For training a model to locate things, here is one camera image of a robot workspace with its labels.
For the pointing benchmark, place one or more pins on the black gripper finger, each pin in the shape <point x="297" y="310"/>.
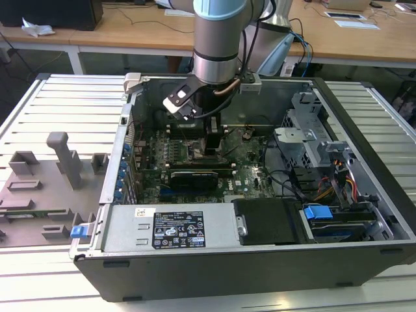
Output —
<point x="213" y="143"/>

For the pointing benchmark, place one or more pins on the silver square CPU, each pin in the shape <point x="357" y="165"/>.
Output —
<point x="195" y="152"/>

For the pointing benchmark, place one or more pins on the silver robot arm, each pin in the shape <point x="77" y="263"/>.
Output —
<point x="214" y="42"/>

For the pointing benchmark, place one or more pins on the CPU socket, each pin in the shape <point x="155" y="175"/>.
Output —
<point x="196" y="152"/>

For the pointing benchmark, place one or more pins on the round coin battery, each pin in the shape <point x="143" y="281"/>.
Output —
<point x="248" y="133"/>

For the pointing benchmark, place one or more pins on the black graphics card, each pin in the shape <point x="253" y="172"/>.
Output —
<point x="195" y="180"/>

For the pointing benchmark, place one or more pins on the green motherboard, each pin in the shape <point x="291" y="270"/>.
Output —
<point x="247" y="182"/>

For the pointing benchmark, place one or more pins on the pale blue teach pendant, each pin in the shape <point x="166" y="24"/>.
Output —
<point x="276" y="55"/>

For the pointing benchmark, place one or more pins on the black label sticker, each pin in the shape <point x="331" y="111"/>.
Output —
<point x="178" y="229"/>

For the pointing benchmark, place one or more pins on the grey metal drive cage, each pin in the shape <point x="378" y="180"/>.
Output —
<point x="305" y="136"/>

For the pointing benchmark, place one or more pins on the black plastic drive shroud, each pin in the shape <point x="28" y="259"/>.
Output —
<point x="269" y="221"/>

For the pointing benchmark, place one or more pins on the wooden desk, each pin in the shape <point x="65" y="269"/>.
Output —
<point x="136" y="34"/>

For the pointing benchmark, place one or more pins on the grey power supply unit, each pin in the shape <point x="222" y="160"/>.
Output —
<point x="123" y="227"/>

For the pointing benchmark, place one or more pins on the blue disk carrier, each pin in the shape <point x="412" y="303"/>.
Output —
<point x="317" y="212"/>

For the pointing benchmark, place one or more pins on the black open PC case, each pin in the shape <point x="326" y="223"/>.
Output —
<point x="227" y="273"/>

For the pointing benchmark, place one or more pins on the blue case latch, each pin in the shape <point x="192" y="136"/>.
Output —
<point x="79" y="231"/>

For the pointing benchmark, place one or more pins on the grey parts rack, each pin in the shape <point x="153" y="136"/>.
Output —
<point x="48" y="195"/>

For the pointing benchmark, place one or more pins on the black desktop computer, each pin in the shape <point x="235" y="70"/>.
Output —
<point x="52" y="13"/>

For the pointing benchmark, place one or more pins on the crumpled white paper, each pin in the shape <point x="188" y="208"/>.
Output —
<point x="37" y="29"/>

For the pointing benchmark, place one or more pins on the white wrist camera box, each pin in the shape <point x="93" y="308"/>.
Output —
<point x="178" y="97"/>

